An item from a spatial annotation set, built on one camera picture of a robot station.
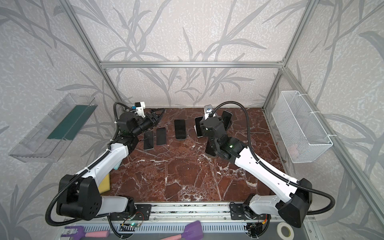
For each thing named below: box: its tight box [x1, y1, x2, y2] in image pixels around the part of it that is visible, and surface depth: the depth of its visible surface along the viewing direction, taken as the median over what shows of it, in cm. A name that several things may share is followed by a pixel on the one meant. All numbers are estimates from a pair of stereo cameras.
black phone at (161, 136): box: [156, 127, 167, 146], surface depth 104 cm
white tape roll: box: [276, 222, 295, 240], surface depth 69 cm
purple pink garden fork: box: [61, 226, 110, 240], surface depth 69 cm
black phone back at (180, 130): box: [174, 119, 186, 139], surface depth 99 cm
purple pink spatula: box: [160, 220, 204, 240], surface depth 69 cm
